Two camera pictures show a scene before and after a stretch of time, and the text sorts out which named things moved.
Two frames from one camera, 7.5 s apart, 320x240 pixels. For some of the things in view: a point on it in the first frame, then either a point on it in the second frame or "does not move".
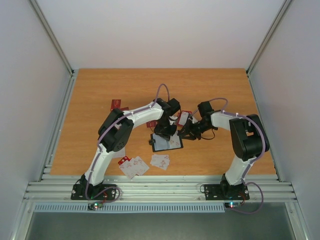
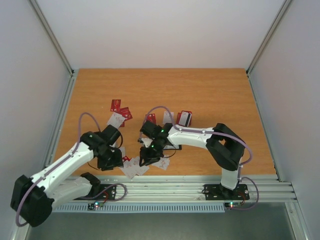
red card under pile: (124, 159) does not move
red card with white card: (182, 117) does not move
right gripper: (194, 127) -> (149, 155)
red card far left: (115, 103) does not move
